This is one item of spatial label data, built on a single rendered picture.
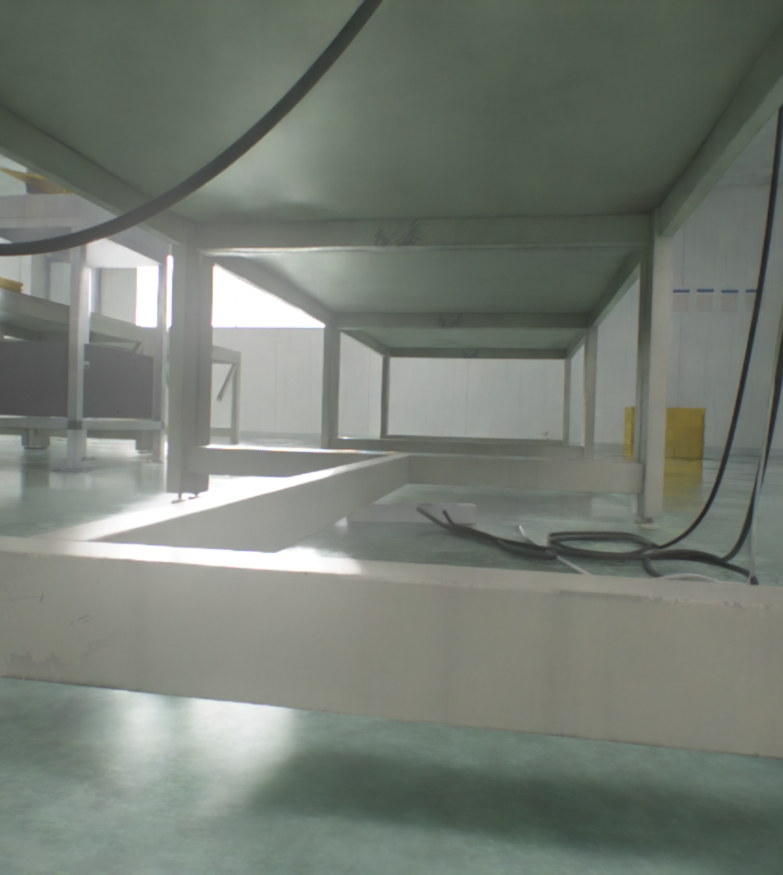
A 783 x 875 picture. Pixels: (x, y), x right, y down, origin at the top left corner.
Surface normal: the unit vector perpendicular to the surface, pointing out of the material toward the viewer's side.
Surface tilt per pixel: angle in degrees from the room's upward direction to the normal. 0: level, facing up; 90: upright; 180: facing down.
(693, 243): 90
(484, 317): 90
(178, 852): 0
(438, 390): 90
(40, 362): 90
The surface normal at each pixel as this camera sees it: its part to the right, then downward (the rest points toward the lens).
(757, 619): -0.18, 0.01
